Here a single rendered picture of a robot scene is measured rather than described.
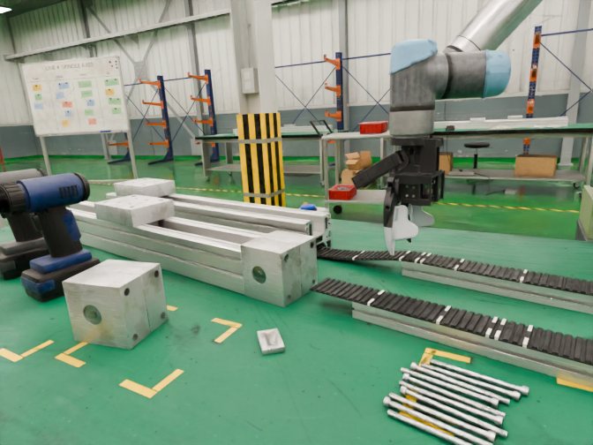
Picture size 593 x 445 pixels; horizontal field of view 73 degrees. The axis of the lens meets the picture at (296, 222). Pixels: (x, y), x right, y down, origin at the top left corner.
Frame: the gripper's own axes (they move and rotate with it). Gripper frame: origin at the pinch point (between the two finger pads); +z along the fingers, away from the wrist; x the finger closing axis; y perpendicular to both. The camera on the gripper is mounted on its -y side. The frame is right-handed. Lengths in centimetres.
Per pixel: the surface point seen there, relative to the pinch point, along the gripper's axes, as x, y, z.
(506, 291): -2.0, 19.6, 4.7
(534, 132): 446, -32, 9
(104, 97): 235, -529, -60
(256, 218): -4.9, -32.0, -2.3
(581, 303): -1.3, 29.5, 4.5
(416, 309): -19.4, 11.0, 2.4
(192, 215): -5, -55, 0
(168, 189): 3, -75, -5
